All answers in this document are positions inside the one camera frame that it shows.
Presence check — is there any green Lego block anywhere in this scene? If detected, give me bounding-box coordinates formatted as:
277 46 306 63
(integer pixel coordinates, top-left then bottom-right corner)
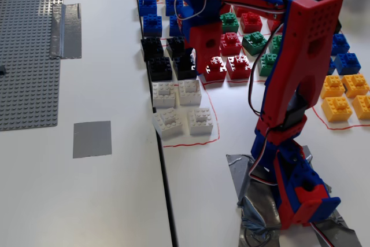
219 12 240 35
268 34 283 54
257 53 279 77
242 31 268 57

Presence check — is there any red tapered gripper finger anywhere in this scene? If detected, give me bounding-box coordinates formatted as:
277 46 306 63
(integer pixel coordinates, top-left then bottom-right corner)
194 47 217 76

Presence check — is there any grey Lego baseplate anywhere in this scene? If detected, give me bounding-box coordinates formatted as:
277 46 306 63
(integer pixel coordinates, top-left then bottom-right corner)
0 0 66 132

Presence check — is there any grey tape square marker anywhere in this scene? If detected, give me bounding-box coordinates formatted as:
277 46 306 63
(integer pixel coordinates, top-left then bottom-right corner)
72 120 113 159

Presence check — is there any white Lego block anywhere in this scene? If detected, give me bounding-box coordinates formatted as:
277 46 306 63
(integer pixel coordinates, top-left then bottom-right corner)
152 107 184 139
151 82 177 108
177 79 203 106
187 107 215 136

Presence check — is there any red white black servo cable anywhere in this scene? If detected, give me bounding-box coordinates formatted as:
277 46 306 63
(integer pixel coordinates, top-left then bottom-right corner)
247 23 286 186
309 221 334 247
173 0 288 28

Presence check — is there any red Lego block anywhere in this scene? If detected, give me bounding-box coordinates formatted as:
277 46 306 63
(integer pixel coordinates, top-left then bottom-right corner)
225 55 253 80
267 17 286 32
203 56 227 83
233 5 255 18
240 12 264 34
220 32 243 57

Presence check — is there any grey duct tape strip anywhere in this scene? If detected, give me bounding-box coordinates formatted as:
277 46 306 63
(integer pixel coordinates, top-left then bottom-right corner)
49 2 83 60

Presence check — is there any blue and red gripper body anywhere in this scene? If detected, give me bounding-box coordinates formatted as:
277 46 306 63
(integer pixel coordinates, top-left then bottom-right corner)
180 0 224 53

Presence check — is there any blue Lego block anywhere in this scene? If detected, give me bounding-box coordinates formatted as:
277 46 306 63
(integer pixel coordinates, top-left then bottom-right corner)
142 14 164 38
165 0 183 16
331 33 351 56
333 53 362 76
169 13 183 38
138 0 158 17
327 57 338 76

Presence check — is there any crumpled grey duct tape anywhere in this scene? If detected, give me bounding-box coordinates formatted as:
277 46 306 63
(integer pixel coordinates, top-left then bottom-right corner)
225 144 362 247

